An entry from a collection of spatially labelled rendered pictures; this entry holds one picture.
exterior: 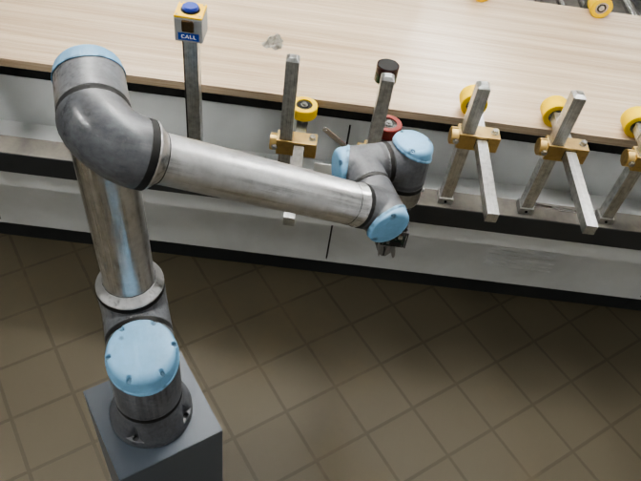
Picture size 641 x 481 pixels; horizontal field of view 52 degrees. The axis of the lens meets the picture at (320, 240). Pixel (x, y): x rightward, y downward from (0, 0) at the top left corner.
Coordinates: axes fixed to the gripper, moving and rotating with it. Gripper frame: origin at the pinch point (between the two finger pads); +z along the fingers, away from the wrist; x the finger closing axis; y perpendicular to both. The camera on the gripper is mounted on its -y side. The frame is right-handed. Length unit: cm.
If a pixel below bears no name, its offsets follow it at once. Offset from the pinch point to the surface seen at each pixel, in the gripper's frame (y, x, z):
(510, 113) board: -55, 37, -9
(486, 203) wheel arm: -7.2, 23.5, -13.7
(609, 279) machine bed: -58, 99, 60
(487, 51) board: -89, 34, -10
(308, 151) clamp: -32.3, -22.5, -2.6
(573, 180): -21, 48, -14
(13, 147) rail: -33, -110, 12
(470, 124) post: -32.9, 20.3, -18.7
